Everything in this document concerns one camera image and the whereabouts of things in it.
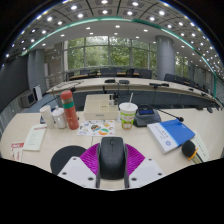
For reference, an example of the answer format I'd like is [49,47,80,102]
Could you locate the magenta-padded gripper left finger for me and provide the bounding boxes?
[57,143,102,190]

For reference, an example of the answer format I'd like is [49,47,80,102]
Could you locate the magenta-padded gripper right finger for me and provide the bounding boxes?
[123,143,167,190]

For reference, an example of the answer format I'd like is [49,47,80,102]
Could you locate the black computer mouse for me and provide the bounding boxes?
[96,136,129,181]

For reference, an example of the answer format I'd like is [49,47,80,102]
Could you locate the black mouse pad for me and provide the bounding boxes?
[49,145,88,176]

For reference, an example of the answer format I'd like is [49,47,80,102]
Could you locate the blue and white book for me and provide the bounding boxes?
[146,118,196,155]

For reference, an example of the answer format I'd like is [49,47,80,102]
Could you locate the colourful sticker sheet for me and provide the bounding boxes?
[76,119,116,137]

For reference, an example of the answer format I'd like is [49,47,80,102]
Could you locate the pale paper booklet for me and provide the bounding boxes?
[22,123,48,152]

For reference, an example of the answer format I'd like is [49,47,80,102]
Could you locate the black conference microphone unit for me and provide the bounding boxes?
[133,103,185,128]

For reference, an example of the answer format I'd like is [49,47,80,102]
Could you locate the white lidded mug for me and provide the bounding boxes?
[51,105,68,130]

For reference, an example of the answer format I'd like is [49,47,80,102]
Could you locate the green printed paper drink cup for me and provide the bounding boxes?
[118,93,139,131]

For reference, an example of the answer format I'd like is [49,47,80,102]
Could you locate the red bottle with green band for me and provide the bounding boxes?
[60,89,80,131]

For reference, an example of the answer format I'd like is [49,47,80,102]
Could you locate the pale green notebook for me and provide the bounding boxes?
[191,129,211,163]

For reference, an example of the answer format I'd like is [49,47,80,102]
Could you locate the stack of white paper cups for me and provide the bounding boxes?
[39,105,55,129]

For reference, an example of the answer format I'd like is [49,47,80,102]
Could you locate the red and white leaflet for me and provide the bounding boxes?
[9,142,25,163]

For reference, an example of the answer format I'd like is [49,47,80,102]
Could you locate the beige cardboard box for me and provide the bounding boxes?
[83,94,120,121]

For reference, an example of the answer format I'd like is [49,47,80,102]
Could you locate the row of dark office chairs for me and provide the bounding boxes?
[66,67,214,94]

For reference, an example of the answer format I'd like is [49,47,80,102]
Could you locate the ceiling spot lights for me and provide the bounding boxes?
[4,0,224,71]

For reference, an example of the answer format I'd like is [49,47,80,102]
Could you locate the handheld microphone with orange ring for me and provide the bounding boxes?
[181,139,205,164]

